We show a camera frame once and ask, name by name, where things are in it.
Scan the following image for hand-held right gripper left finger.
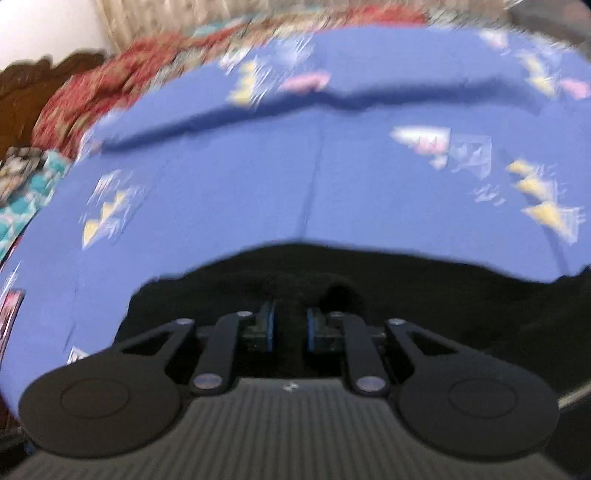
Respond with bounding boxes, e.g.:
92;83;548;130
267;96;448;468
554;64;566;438
109;300;278;396

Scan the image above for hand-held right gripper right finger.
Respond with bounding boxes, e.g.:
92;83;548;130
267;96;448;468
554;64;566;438
307;306;468;396

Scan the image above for black pants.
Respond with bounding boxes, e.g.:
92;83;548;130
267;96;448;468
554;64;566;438
115;242;591;418

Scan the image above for blue printed bedsheet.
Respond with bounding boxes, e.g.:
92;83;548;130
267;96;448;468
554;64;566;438
0;25;591;408

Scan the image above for red patterned blanket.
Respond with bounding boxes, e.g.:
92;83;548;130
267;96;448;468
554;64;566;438
0;6;435;265

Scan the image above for beige patterned curtain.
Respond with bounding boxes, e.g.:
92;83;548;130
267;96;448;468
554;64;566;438
99;0;509;38

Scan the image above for brown wooden headboard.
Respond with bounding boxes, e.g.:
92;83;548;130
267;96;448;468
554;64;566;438
0;51;110;158

